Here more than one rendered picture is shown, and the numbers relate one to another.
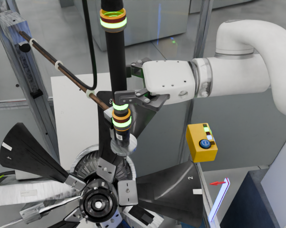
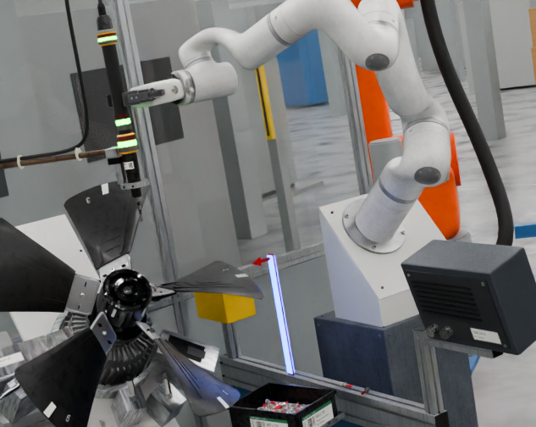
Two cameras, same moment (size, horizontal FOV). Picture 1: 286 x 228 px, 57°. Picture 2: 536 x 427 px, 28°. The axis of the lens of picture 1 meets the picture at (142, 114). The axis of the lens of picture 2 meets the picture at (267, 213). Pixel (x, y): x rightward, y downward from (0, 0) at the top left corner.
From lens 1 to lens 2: 2.17 m
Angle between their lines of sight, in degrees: 43
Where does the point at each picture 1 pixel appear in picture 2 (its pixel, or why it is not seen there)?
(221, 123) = not seen: hidden behind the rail
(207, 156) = (242, 303)
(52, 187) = (42, 344)
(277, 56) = (223, 33)
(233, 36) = (192, 44)
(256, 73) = (222, 69)
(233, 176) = not seen: outside the picture
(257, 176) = (328, 316)
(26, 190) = (6, 356)
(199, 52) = (162, 215)
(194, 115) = not seen: hidden behind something
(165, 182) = (196, 278)
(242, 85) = (216, 79)
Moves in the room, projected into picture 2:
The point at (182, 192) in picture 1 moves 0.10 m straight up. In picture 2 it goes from (223, 278) to (216, 239)
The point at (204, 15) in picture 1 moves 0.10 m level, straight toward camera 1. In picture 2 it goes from (148, 152) to (153, 154)
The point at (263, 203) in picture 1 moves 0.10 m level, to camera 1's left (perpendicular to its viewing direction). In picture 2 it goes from (350, 327) to (319, 336)
